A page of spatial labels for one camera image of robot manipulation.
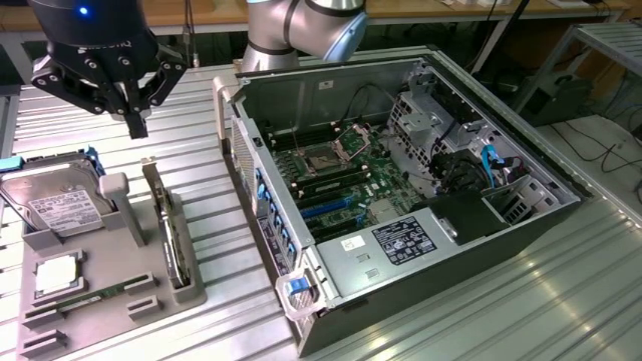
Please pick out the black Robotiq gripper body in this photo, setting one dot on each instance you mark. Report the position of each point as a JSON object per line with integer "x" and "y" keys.
{"x": 94, "y": 34}

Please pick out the green graphics card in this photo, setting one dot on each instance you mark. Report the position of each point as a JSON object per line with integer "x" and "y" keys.
{"x": 169, "y": 233}

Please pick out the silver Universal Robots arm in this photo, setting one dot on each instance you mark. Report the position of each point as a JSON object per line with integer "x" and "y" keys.
{"x": 295, "y": 26}

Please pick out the teal plastic block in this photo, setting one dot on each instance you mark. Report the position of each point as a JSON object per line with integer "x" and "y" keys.
{"x": 9, "y": 164}

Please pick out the small black case latch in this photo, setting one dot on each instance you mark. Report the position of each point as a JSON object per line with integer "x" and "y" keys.
{"x": 256, "y": 142}

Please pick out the black RAM slot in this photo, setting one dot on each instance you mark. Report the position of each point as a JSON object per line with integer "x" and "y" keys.
{"x": 305, "y": 138}
{"x": 303, "y": 135}
{"x": 308, "y": 143}
{"x": 300, "y": 131}

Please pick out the silver hard disk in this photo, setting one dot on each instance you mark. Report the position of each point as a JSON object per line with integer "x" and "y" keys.
{"x": 54, "y": 203}

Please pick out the thin metal locking lever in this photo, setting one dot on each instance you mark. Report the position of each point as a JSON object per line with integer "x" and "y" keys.
{"x": 297, "y": 143}

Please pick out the blue slot retention clip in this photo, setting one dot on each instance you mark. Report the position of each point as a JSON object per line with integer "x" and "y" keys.
{"x": 260, "y": 184}
{"x": 279, "y": 222}
{"x": 284, "y": 234}
{"x": 272, "y": 209}
{"x": 291, "y": 250}

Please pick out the CPU socket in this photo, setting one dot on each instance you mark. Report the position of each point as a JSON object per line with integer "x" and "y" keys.
{"x": 319, "y": 161}

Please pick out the metal socket cover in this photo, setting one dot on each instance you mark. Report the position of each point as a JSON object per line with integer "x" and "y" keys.
{"x": 353, "y": 141}

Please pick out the installed RAM stick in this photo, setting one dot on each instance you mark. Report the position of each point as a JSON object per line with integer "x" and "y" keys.
{"x": 333, "y": 184}

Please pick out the blue expansion slot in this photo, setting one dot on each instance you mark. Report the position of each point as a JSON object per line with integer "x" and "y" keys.
{"x": 325, "y": 208}

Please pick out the silver CPU chip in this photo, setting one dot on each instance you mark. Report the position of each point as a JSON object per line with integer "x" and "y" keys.
{"x": 56, "y": 276}

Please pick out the grey parts rack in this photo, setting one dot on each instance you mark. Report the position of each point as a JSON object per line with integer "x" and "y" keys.
{"x": 105, "y": 274}

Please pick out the long black expansion slot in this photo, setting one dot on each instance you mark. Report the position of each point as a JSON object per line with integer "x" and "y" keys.
{"x": 336, "y": 230}
{"x": 333, "y": 222}

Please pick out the silver metal disk bay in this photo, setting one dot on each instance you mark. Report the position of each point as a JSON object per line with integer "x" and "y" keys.
{"x": 420, "y": 124}

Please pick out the green motherboard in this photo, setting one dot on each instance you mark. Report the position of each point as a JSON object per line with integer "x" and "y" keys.
{"x": 391, "y": 176}

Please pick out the silver chipset heatsink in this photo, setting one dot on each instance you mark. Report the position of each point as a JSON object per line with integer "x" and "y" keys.
{"x": 384, "y": 208}

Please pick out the green RAM stick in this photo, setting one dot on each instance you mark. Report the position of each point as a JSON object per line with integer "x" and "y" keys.
{"x": 100, "y": 294}

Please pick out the wooden desk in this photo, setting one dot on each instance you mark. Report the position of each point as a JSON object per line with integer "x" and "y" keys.
{"x": 451, "y": 9}

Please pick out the clear plastic case latch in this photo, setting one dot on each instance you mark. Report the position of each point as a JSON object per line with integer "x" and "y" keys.
{"x": 300, "y": 297}

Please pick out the silver power supply unit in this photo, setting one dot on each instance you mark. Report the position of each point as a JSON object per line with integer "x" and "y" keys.
{"x": 380, "y": 259}

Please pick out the open black PC case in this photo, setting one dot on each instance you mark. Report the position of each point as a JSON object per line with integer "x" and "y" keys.
{"x": 451, "y": 270}

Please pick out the black box on floor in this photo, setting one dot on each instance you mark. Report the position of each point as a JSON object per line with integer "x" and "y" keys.
{"x": 559, "y": 101}

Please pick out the blue disk mounting rail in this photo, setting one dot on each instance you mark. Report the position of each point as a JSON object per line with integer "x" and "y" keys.
{"x": 94, "y": 161}

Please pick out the aluminium frame side table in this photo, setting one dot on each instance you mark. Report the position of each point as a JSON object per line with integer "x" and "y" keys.
{"x": 606, "y": 41}

